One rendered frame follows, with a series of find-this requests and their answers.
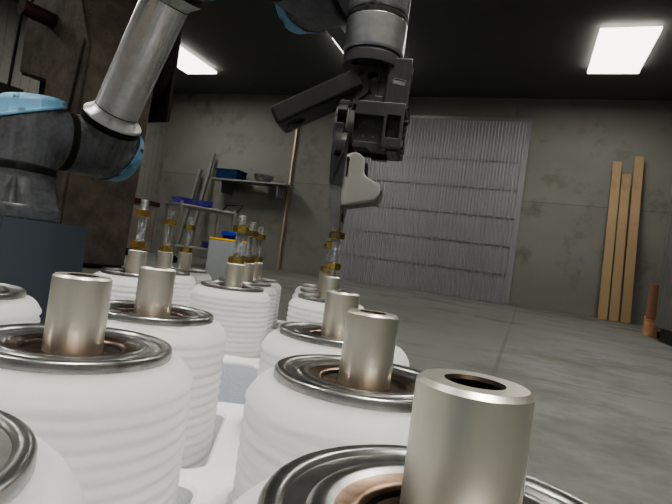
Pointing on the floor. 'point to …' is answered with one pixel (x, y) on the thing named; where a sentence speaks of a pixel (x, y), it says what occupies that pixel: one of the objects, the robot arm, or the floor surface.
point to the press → (93, 69)
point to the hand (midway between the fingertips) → (333, 218)
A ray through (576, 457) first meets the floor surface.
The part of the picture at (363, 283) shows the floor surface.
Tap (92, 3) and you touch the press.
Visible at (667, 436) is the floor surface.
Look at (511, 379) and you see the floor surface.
